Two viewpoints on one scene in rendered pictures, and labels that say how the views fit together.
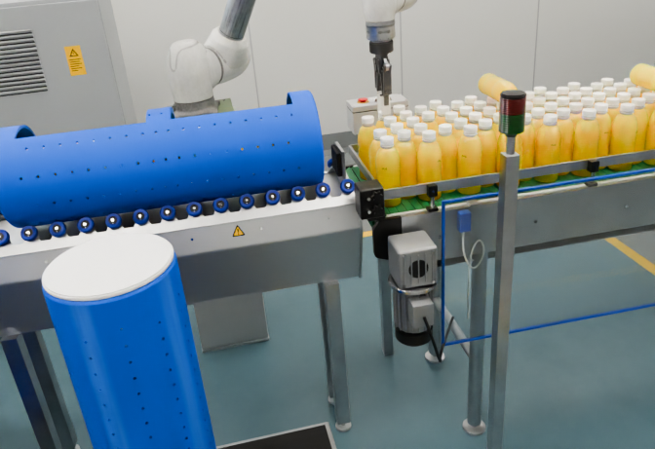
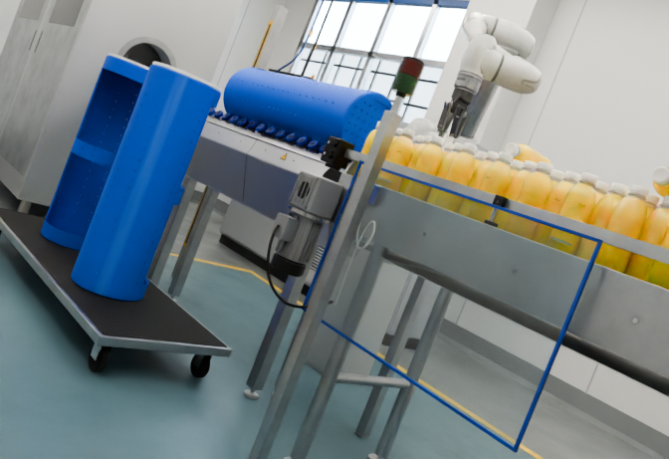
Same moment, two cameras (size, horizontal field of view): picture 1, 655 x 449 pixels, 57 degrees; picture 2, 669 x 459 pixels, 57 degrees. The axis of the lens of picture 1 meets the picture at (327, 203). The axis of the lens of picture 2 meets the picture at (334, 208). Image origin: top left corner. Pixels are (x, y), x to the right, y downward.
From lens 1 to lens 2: 211 cm
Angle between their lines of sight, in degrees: 59
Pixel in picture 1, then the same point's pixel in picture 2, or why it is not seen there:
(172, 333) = (165, 109)
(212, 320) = not seen: hidden behind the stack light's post
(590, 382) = not seen: outside the picture
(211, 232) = (275, 150)
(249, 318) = (327, 344)
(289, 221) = (308, 163)
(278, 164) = (321, 114)
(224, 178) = (296, 114)
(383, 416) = not seen: hidden behind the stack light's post
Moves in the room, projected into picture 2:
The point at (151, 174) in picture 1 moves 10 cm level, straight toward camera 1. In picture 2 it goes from (272, 97) to (256, 88)
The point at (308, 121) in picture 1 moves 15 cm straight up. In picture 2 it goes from (352, 96) to (367, 57)
